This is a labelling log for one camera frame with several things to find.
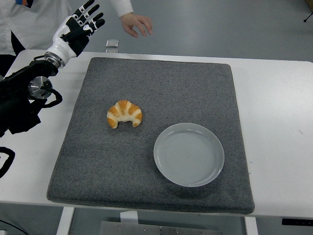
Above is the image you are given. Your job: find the croissant bread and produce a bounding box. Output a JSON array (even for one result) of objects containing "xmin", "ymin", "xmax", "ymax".
[{"xmin": 107, "ymin": 99, "xmax": 143, "ymax": 129}]

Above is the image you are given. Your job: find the white table leg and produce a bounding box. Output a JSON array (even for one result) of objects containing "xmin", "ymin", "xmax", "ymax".
[
  {"xmin": 55, "ymin": 207, "xmax": 75, "ymax": 235},
  {"xmin": 244, "ymin": 216, "xmax": 259, "ymax": 235}
]

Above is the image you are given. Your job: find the grey metal plate with screws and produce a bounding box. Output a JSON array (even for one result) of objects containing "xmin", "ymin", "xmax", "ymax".
[{"xmin": 100, "ymin": 220, "xmax": 222, "ymax": 235}]

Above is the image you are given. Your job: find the black floor cable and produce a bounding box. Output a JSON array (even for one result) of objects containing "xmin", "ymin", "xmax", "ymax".
[{"xmin": 0, "ymin": 219, "xmax": 27, "ymax": 235}]

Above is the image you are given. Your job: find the grey square mat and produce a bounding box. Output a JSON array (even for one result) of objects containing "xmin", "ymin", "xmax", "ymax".
[{"xmin": 46, "ymin": 57, "xmax": 255, "ymax": 215}]

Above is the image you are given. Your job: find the person's hand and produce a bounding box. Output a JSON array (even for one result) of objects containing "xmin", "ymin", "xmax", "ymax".
[{"xmin": 121, "ymin": 13, "xmax": 154, "ymax": 38}]

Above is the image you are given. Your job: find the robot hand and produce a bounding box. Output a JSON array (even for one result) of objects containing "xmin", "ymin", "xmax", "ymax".
[{"xmin": 45, "ymin": 0, "xmax": 106, "ymax": 65}]

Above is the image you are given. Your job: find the black table control panel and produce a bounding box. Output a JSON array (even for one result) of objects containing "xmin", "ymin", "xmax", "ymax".
[{"xmin": 281, "ymin": 218, "xmax": 313, "ymax": 226}]

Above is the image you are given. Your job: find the grey round plate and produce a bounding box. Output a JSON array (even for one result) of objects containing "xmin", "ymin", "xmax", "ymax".
[{"xmin": 153, "ymin": 122, "xmax": 225, "ymax": 188}]

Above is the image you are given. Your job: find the person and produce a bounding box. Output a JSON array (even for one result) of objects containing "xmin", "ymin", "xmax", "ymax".
[{"xmin": 0, "ymin": 0, "xmax": 81, "ymax": 77}]

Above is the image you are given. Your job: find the white bracket under table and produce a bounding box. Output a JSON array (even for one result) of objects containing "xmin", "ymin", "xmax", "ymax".
[{"xmin": 119, "ymin": 210, "xmax": 139, "ymax": 225}]

